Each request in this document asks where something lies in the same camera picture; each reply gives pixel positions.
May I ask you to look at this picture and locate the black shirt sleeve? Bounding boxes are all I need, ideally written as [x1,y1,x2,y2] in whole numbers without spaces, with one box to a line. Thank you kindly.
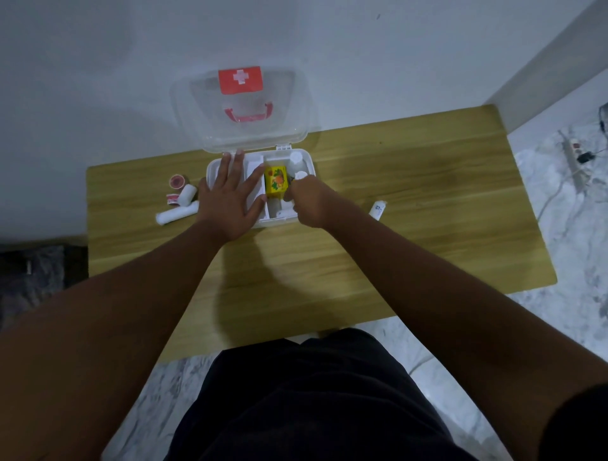
[538,383,608,461]

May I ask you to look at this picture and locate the yellow printed carton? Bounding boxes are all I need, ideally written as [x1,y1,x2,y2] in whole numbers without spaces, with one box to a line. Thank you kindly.
[264,165,289,198]

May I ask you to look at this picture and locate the white power strip cable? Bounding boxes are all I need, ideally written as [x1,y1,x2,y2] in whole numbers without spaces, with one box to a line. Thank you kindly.
[536,173,578,224]

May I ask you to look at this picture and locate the black cable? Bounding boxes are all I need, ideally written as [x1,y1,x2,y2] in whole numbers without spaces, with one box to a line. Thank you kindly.
[591,102,608,157]

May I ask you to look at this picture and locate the white power strip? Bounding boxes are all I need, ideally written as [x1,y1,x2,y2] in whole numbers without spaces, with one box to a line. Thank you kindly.
[559,129,592,193]

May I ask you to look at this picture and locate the person's right forearm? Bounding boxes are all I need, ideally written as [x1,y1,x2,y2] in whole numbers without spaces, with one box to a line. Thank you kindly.
[326,208,608,461]

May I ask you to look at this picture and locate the long white bandage roll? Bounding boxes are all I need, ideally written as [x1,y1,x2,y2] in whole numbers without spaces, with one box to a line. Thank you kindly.
[155,200,200,226]

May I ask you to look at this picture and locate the black shorts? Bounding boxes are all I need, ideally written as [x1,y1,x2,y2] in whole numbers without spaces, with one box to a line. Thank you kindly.
[164,327,480,461]

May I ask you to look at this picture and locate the person's left hand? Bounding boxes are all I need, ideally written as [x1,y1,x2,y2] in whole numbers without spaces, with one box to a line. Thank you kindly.
[197,149,268,243]

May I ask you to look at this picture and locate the person's left forearm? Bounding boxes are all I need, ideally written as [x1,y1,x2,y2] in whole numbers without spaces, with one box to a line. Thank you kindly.
[0,222,230,461]

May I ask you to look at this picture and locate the white first aid box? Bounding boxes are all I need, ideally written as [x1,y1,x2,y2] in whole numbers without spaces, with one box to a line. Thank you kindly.
[170,66,317,229]

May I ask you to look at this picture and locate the person's right hand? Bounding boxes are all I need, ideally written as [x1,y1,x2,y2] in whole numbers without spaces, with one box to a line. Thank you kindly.
[284,175,345,229]

